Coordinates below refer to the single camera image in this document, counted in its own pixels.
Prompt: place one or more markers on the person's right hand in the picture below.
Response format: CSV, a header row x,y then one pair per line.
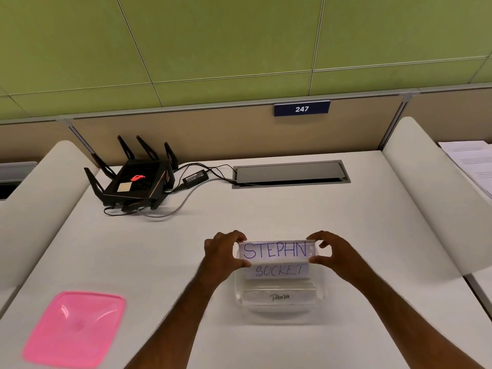
x,y
340,257

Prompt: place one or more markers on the person's right thumb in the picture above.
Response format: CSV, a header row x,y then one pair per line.
x,y
317,260

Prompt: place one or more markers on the person's left forearm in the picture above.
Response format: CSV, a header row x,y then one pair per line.
x,y
180,318

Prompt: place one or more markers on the white card with black handwriting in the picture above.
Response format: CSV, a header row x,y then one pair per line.
x,y
280,297

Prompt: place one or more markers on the beige desk partition panel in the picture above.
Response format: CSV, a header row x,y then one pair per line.
x,y
230,134

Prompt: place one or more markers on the white curved desk divider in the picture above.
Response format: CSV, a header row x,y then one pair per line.
x,y
434,203
34,203

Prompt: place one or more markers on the white card with blue handwriting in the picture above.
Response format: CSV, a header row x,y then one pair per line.
x,y
275,250

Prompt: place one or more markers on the stack of printed papers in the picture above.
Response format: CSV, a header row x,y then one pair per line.
x,y
471,161

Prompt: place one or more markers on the clear plastic container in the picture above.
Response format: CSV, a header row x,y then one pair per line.
x,y
280,308

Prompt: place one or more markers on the person's right forearm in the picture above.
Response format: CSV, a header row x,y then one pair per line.
x,y
399,315

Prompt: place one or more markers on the pink plastic lid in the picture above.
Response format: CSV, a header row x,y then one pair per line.
x,y
73,326

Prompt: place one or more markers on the black router with antennas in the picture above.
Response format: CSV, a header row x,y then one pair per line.
x,y
134,184

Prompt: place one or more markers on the black power adapter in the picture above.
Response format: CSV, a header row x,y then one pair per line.
x,y
196,177

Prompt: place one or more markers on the person's left thumb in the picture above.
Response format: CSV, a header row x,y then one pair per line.
x,y
242,263

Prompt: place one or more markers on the blue number sign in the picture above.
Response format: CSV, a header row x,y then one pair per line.
x,y
301,108

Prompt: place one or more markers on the person's left hand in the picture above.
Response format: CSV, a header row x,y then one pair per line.
x,y
219,255

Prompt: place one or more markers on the white card with purple handwriting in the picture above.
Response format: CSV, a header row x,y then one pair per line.
x,y
278,270

